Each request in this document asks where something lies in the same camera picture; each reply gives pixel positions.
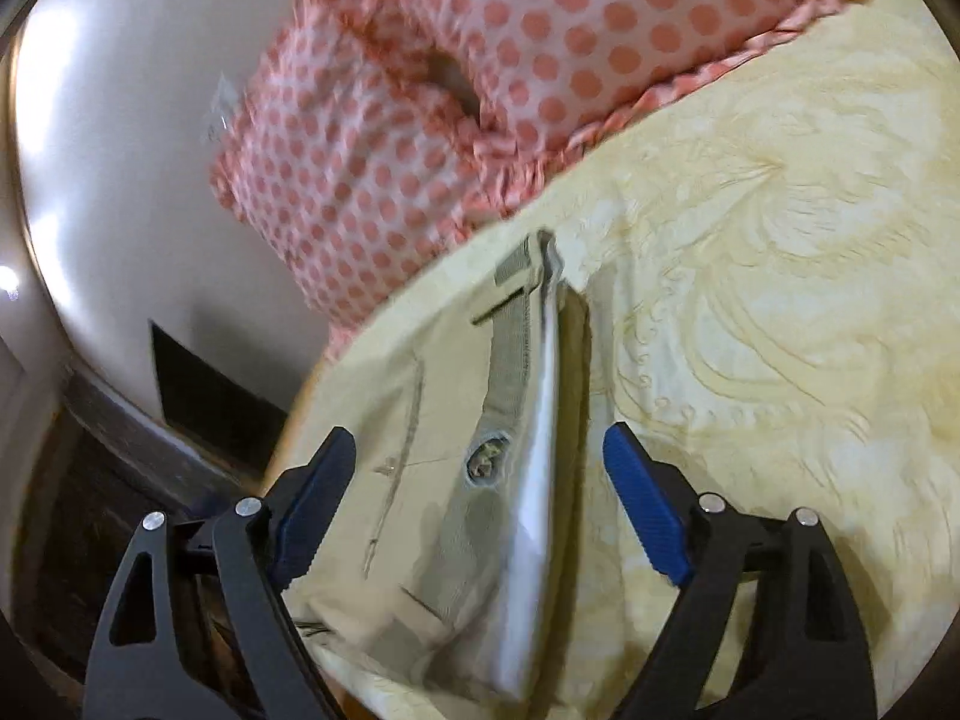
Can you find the yellow embroidered bedsheet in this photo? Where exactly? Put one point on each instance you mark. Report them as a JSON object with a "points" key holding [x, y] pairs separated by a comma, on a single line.
{"points": [[757, 300]]}

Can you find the pink polka dot pillow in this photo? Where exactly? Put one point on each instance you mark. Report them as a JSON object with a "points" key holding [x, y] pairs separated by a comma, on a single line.
{"points": [[480, 97]]}

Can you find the beige pants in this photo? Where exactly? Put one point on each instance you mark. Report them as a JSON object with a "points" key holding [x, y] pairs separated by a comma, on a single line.
{"points": [[457, 510]]}

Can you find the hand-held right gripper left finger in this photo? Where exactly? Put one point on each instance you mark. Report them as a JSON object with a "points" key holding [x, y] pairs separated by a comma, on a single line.
{"points": [[304, 517]]}

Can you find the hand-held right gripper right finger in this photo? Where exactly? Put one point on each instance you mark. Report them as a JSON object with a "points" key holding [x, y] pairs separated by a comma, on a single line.
{"points": [[646, 504]]}

